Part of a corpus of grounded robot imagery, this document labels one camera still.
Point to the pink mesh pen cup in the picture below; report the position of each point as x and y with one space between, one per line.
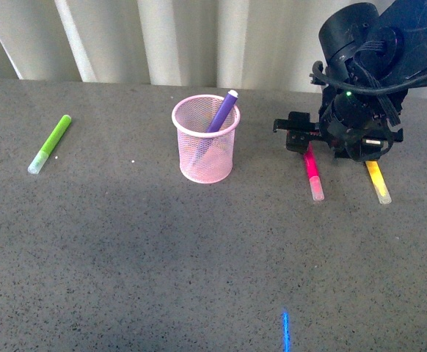
204 157

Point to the pink highlighter pen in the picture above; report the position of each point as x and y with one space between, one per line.
313 174

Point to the purple highlighter pen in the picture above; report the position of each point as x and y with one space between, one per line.
216 123

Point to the white pleated curtain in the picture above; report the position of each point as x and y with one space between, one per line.
229 44

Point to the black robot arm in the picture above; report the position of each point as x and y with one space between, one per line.
371 60

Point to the yellow highlighter pen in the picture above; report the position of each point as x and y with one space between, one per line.
378 182

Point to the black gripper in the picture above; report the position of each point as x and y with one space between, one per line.
349 126

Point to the green highlighter pen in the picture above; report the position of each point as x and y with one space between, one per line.
48 146

